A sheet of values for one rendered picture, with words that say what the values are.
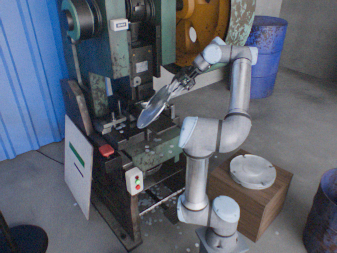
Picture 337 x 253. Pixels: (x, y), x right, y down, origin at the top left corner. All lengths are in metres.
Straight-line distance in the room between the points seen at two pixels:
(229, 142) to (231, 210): 0.38
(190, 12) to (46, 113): 1.65
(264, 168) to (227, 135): 1.01
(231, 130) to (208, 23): 0.80
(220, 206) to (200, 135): 0.40
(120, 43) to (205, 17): 0.51
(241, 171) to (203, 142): 0.94
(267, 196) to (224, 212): 0.63
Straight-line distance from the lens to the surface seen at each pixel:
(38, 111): 2.75
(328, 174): 1.97
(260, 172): 1.90
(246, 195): 1.80
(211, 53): 1.20
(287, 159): 2.74
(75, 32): 1.36
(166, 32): 1.53
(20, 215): 2.34
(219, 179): 1.86
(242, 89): 1.09
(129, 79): 1.48
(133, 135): 1.60
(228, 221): 1.25
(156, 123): 1.55
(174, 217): 1.87
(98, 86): 1.74
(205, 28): 1.64
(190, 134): 0.96
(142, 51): 1.51
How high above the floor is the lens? 1.61
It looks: 33 degrees down
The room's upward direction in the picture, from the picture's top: straight up
